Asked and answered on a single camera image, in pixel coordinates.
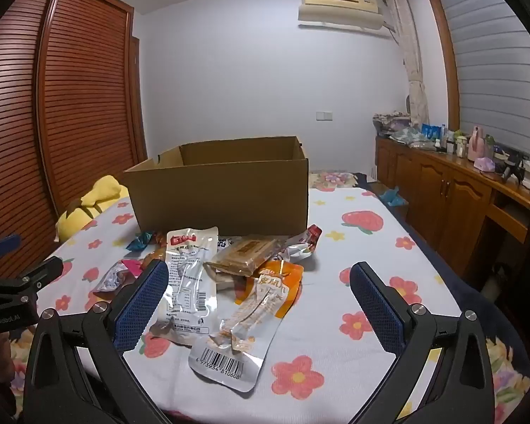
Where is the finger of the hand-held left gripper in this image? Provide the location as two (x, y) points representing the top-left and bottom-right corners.
(0, 257), (65, 307)
(0, 235), (22, 260)

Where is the white red-label snack packet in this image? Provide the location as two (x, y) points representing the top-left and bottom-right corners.
(150, 226), (219, 346)

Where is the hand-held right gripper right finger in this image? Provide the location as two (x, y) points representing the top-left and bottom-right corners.
(349, 261), (500, 424)

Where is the small cream snack packet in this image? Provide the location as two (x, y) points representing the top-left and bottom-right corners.
(214, 273), (249, 293)

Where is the grey window blind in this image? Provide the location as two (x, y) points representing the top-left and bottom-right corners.
(436, 0), (530, 153)

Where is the pink bottle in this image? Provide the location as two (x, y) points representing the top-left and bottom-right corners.
(467, 126), (485, 163)

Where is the bronze candy wrapper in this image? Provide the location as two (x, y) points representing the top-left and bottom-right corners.
(142, 246), (167, 271)

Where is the wooden sideboard cabinet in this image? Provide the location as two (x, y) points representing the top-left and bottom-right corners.
(375, 136), (530, 277)

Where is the wall air conditioner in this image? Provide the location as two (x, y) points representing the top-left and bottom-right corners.
(297, 0), (388, 33)

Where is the teal candy wrapper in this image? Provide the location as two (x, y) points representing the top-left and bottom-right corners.
(127, 231), (157, 252)

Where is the orange clear snack packet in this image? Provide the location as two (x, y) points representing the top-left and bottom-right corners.
(189, 261), (304, 394)

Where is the brown biscuit packet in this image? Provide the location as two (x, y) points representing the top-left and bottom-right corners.
(203, 237), (280, 277)

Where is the wooden louvered wardrobe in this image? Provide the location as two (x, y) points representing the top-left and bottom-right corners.
(0, 0), (149, 248)

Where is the pile of clothes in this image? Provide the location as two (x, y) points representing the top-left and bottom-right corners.
(373, 112), (412, 139)

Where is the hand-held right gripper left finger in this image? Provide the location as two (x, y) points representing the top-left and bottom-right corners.
(22, 260), (171, 424)

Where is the beige patterned curtain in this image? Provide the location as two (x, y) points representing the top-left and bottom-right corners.
(385, 0), (428, 127)

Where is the yellow plush toy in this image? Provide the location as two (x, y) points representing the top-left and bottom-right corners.
(55, 175), (130, 242)

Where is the red white snack packet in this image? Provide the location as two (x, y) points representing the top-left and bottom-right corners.
(279, 224), (323, 262)

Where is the pink silver snack packet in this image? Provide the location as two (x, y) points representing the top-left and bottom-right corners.
(93, 260), (145, 301)

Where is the strawberry flower print bedsheet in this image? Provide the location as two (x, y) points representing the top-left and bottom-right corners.
(9, 172), (530, 424)

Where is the brown cardboard box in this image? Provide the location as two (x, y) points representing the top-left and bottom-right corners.
(123, 136), (310, 236)

